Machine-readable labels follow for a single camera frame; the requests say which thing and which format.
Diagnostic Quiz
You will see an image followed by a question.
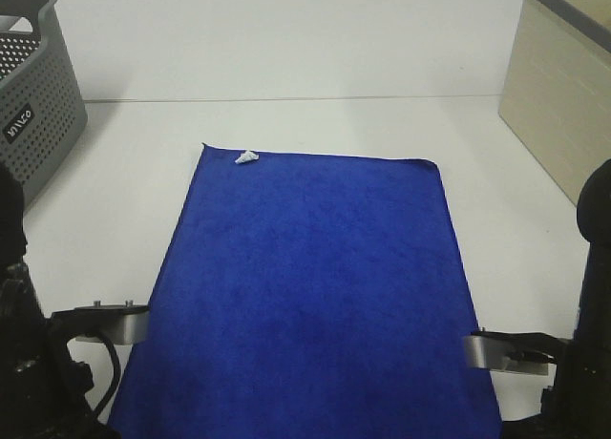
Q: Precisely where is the grey perforated plastic basket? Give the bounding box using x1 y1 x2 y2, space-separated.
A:
1 0 88 204

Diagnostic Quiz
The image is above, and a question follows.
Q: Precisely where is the blue microfiber towel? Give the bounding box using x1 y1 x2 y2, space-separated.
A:
109 146 501 438

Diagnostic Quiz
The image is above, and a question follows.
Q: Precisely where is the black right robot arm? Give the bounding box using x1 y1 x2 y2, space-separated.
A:
500 161 610 438

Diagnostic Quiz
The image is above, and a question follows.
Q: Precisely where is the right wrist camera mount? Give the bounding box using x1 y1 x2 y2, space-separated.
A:
462 329 570 376

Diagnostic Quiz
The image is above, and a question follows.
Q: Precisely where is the beige storage box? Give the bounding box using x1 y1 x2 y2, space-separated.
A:
498 0 610 201

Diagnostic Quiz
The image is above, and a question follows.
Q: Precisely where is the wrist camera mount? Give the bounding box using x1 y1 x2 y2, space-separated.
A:
49 301 150 345
462 329 570 376

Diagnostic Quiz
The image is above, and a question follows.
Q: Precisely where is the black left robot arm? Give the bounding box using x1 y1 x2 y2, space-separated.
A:
1 166 120 438

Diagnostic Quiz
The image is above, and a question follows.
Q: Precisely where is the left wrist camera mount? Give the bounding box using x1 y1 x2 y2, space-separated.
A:
49 301 150 345

